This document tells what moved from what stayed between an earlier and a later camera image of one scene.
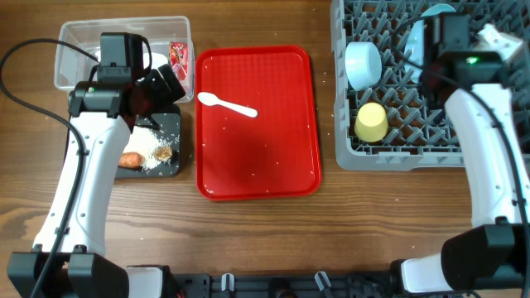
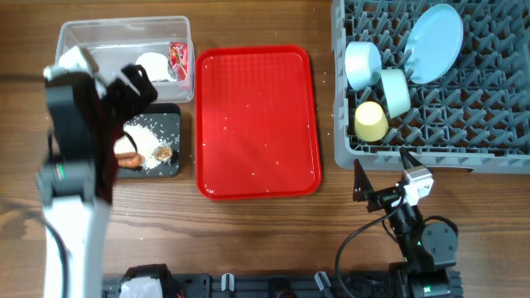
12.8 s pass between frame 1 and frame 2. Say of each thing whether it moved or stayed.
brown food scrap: stayed
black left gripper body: moved
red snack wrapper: stayed
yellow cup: stayed
